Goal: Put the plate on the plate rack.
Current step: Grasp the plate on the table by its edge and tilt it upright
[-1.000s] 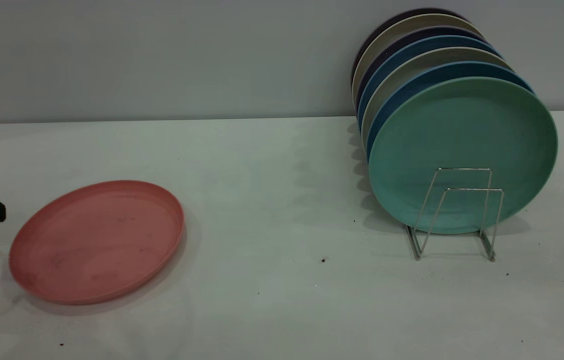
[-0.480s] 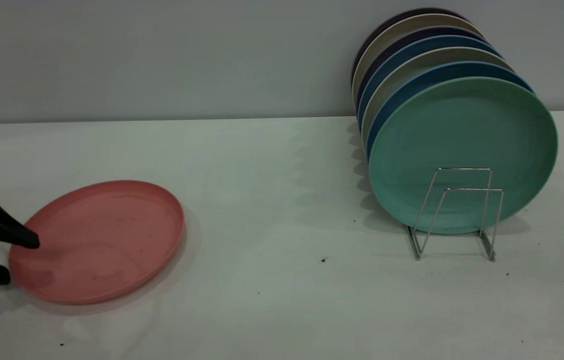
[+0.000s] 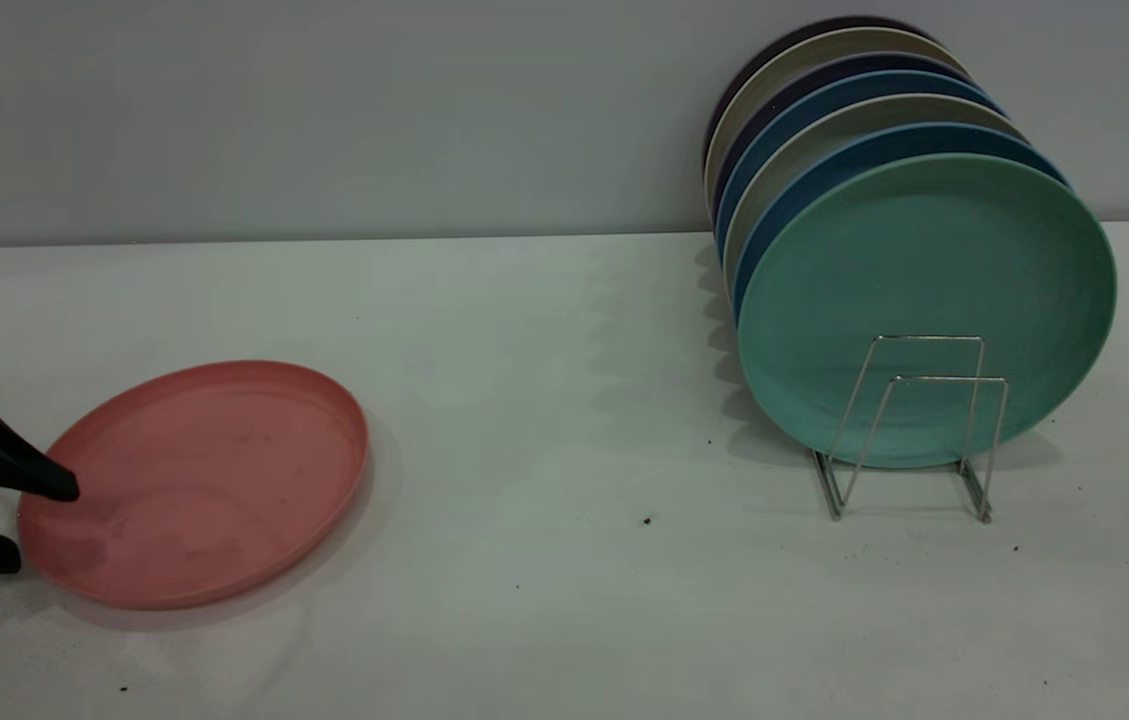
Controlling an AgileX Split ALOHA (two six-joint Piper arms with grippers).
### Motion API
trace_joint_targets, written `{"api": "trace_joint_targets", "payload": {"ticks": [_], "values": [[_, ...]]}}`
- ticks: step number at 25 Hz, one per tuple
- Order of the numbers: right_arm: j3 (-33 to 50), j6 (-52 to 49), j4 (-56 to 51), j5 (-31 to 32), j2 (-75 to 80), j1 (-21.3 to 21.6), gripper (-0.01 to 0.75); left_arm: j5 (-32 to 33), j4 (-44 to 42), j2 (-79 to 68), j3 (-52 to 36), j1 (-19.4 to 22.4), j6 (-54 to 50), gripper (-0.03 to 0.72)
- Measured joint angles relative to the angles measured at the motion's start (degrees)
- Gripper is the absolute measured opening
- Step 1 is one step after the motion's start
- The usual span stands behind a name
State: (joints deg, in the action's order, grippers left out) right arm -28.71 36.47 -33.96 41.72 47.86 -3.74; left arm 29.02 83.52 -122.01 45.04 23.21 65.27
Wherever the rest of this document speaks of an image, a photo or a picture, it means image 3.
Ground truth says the pink round plate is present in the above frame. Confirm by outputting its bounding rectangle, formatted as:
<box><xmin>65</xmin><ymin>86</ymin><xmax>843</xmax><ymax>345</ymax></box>
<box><xmin>17</xmin><ymin>360</ymin><xmax>371</xmax><ymax>612</ymax></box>

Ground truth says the dark purple round plate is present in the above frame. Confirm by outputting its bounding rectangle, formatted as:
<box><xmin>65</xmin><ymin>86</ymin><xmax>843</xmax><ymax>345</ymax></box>
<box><xmin>701</xmin><ymin>16</ymin><xmax>935</xmax><ymax>171</ymax></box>
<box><xmin>709</xmin><ymin>52</ymin><xmax>975</xmax><ymax>221</ymax></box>

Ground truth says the blue round plate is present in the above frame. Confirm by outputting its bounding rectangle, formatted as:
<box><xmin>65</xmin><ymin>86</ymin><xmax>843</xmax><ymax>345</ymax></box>
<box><xmin>732</xmin><ymin>122</ymin><xmax>1070</xmax><ymax>321</ymax></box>
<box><xmin>714</xmin><ymin>70</ymin><xmax>1007</xmax><ymax>266</ymax></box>

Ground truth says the beige round plate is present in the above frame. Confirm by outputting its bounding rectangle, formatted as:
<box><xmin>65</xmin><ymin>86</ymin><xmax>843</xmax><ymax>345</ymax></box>
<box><xmin>721</xmin><ymin>93</ymin><xmax>1028</xmax><ymax>301</ymax></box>
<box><xmin>703</xmin><ymin>27</ymin><xmax>970</xmax><ymax>216</ymax></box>

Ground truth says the green round plate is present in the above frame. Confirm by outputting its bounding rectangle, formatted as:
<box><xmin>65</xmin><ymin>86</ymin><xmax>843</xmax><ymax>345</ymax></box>
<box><xmin>736</xmin><ymin>153</ymin><xmax>1117</xmax><ymax>470</ymax></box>

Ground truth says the metal wire plate rack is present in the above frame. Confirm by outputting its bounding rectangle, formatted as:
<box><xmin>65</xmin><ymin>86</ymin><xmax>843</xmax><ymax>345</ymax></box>
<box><xmin>812</xmin><ymin>335</ymin><xmax>1010</xmax><ymax>525</ymax></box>

